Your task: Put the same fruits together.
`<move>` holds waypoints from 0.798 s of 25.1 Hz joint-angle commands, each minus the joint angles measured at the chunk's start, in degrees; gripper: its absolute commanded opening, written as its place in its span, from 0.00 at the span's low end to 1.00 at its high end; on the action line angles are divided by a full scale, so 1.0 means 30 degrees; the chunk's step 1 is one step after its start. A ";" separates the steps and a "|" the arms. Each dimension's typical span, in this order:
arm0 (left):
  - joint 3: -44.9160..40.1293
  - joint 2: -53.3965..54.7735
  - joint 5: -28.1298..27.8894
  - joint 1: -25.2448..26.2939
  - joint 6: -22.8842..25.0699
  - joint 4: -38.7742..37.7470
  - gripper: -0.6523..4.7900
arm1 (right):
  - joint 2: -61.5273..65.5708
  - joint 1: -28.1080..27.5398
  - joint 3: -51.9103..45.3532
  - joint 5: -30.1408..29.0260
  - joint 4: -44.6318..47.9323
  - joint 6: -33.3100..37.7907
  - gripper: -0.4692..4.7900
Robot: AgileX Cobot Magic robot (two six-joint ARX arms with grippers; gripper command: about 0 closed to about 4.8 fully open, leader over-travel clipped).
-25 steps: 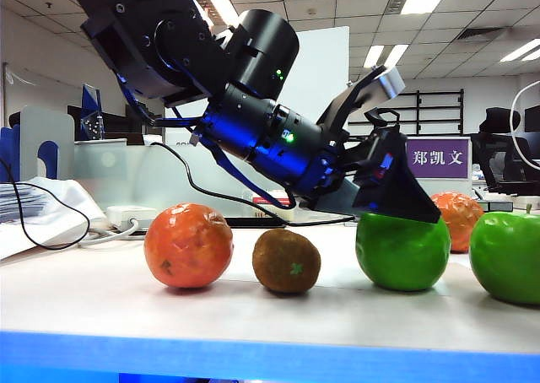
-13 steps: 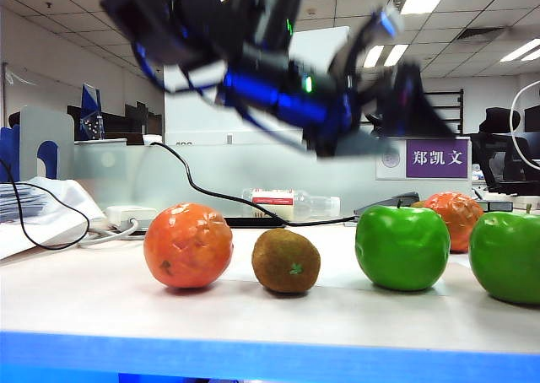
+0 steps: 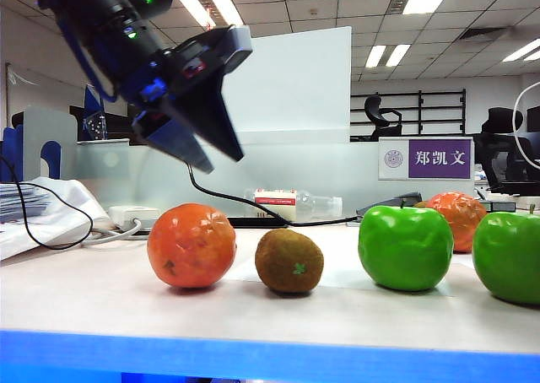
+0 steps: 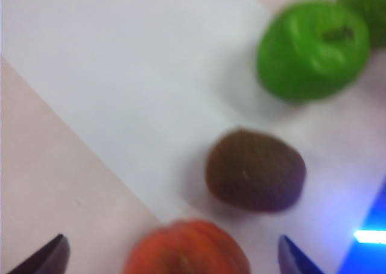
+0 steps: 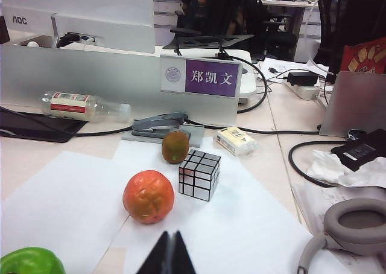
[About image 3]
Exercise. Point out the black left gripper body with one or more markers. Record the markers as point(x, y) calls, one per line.
point(190, 66)

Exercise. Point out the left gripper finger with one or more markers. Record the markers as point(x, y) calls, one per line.
point(211, 117)
point(173, 140)

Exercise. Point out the orange plastic tangerine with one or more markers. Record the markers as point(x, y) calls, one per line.
point(466, 222)
point(192, 246)

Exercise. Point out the green plastic apple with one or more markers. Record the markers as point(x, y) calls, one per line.
point(510, 256)
point(405, 248)

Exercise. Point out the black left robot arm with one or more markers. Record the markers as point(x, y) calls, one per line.
point(105, 12)

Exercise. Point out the dark office cabinet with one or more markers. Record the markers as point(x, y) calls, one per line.
point(118, 123)

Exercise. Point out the blue glass trophy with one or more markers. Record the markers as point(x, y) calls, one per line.
point(90, 117)

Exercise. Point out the white power strip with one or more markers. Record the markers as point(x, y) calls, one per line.
point(133, 216)

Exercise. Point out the white board panel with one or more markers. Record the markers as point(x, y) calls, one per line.
point(295, 87)

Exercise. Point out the clear plastic bottle red label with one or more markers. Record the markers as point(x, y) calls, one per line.
point(276, 201)

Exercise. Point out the black flat pad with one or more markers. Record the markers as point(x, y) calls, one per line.
point(257, 222)

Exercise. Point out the frosted glass desk partition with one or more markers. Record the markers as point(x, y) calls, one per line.
point(316, 168)

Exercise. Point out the grey blue file holder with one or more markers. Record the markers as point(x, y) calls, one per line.
point(46, 125)

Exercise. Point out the white plastic bag with papers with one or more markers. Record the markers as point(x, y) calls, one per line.
point(63, 206)

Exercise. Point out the white paper sheet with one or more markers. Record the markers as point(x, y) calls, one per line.
point(462, 261)
point(337, 273)

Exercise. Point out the grey stapler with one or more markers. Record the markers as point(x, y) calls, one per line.
point(396, 199)

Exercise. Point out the black shelf rack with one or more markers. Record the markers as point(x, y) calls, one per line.
point(420, 113)

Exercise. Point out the purple white name plate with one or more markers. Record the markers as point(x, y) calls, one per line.
point(439, 158)

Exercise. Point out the dark ceiling air vent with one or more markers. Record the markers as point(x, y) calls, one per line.
point(483, 33)

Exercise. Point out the black mesh office chair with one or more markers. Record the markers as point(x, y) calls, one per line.
point(504, 159)

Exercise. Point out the dark flat box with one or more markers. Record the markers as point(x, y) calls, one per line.
point(500, 206)

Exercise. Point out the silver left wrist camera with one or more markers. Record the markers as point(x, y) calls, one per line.
point(240, 50)

